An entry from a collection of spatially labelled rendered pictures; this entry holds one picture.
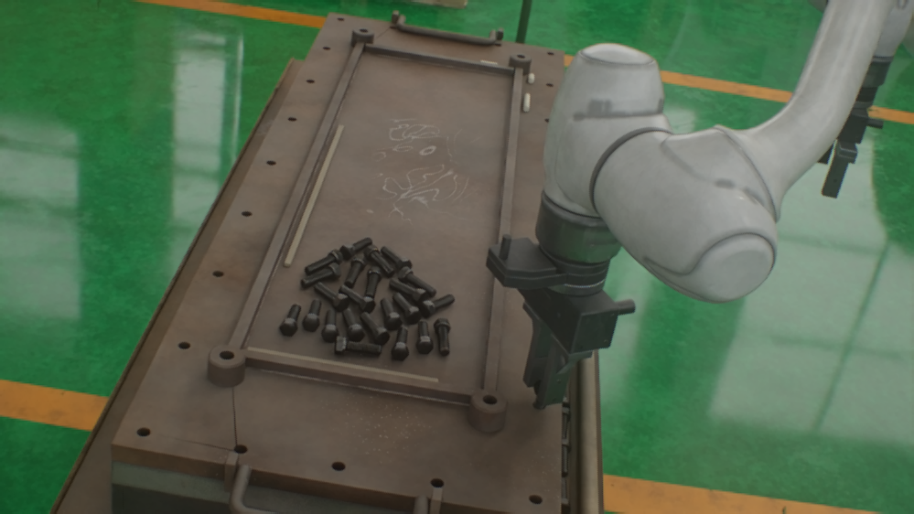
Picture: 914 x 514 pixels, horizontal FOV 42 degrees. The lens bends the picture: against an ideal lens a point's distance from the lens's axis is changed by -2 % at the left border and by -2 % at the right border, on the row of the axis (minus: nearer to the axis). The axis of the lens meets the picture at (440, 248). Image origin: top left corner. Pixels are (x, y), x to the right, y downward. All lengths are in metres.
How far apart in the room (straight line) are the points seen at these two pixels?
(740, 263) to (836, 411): 2.98
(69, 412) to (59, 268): 0.73
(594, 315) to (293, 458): 0.33
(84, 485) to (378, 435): 0.34
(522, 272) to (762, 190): 0.27
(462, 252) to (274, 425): 0.44
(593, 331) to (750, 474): 2.40
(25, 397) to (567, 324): 2.44
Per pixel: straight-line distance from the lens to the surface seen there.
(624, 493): 3.37
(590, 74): 1.11
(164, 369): 1.33
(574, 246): 1.18
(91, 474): 1.40
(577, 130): 1.11
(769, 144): 1.06
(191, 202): 4.37
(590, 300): 1.21
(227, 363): 1.29
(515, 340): 1.43
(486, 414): 1.28
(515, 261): 1.18
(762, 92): 6.24
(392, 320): 1.41
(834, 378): 4.12
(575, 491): 1.45
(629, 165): 1.05
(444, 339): 1.39
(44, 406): 3.44
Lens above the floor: 2.17
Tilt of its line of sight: 31 degrees down
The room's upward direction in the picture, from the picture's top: 9 degrees clockwise
